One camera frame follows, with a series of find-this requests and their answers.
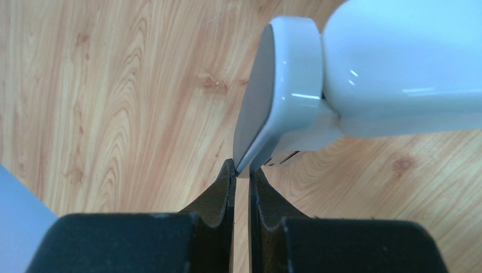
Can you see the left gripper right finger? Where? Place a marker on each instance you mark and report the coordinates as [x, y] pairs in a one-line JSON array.
[[284, 239]]

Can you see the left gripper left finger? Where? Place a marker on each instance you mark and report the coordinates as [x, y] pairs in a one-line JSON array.
[[198, 238]]

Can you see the white stapler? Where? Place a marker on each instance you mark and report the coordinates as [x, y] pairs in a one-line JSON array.
[[378, 68]]

